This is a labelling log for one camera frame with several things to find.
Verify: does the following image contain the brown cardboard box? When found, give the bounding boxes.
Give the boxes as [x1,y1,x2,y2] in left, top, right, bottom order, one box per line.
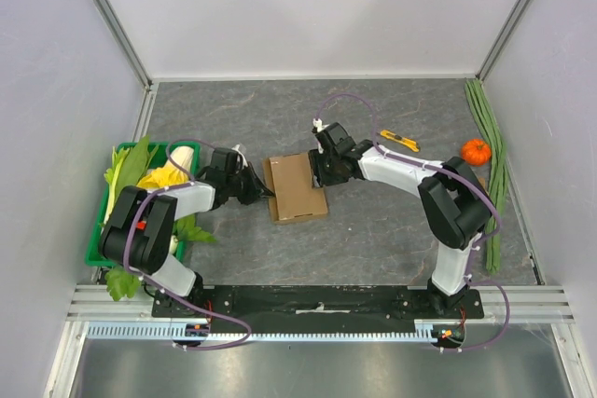
[262,153,328,225]

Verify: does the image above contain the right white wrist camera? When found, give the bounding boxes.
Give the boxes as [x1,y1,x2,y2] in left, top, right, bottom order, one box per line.
[312,117,326,134]

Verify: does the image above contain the green long beans bundle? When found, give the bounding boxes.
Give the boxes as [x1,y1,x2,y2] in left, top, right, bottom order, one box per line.
[465,78,509,274]

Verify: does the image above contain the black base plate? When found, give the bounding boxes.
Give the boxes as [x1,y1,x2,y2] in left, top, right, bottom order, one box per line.
[151,283,486,335]

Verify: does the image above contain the orange toy pumpkin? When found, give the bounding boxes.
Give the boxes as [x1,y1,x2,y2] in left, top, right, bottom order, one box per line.
[461,139,493,166]

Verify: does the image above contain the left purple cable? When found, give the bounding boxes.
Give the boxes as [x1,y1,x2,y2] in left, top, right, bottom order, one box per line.
[122,137,253,351]

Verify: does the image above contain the green leafy vegetable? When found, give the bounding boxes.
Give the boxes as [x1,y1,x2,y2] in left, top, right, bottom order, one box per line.
[100,135,157,227]

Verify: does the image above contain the yellow utility knife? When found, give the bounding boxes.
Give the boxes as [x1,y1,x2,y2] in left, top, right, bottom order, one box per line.
[380,130,421,153]

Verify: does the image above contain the yellow toy napa cabbage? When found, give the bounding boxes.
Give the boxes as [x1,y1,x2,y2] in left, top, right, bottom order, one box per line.
[136,145,194,190]

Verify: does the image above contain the green plastic basket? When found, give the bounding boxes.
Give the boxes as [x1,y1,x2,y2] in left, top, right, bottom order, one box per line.
[84,141,202,269]

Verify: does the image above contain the white toy radish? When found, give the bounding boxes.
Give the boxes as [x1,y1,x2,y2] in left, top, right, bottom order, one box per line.
[169,235,179,254]

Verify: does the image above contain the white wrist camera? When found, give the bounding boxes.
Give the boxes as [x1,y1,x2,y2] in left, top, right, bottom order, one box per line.
[312,117,326,134]
[232,144,248,167]

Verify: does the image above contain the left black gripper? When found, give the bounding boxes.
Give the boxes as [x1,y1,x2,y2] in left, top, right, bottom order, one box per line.
[226,161,274,205]

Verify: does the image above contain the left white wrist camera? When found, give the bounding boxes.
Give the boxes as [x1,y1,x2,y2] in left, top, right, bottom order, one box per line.
[232,144,248,167]

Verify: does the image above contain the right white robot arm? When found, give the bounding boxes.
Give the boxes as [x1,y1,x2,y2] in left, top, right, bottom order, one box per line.
[309,118,493,318]

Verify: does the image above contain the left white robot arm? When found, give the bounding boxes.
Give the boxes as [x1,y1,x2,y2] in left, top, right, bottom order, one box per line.
[98,147,274,317]

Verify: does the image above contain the grey slotted cable duct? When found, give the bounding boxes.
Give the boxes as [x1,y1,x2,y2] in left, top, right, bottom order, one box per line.
[87,321,437,343]

